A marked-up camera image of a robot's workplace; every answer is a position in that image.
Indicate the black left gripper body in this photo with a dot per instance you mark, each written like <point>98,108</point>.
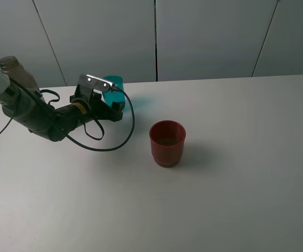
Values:
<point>86,105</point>

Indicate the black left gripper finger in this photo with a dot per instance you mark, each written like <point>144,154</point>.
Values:
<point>118,106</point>
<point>107,113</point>

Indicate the teal translucent plastic cup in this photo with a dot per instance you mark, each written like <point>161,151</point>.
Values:
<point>117,97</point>

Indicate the clear brownish plastic bottle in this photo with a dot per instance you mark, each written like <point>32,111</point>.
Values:
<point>10,66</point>

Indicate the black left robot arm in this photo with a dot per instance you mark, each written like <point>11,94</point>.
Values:
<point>23,101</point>

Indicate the red plastic cup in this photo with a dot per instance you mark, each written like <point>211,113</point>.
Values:
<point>167,140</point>

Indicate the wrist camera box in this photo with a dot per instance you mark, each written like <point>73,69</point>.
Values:
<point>96,83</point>

